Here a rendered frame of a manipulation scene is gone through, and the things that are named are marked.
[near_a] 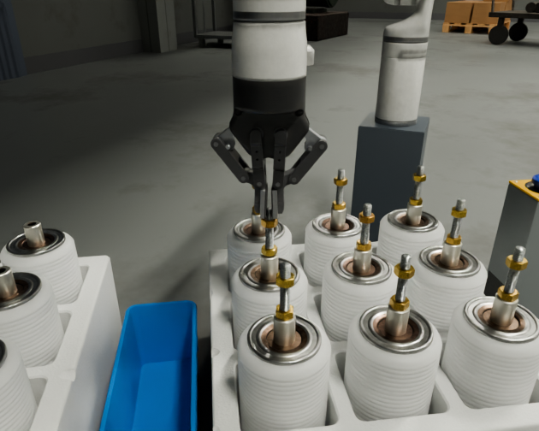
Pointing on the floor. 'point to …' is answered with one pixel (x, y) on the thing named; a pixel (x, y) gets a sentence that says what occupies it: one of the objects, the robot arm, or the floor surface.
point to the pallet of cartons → (474, 15)
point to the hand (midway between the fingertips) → (269, 200)
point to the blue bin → (155, 370)
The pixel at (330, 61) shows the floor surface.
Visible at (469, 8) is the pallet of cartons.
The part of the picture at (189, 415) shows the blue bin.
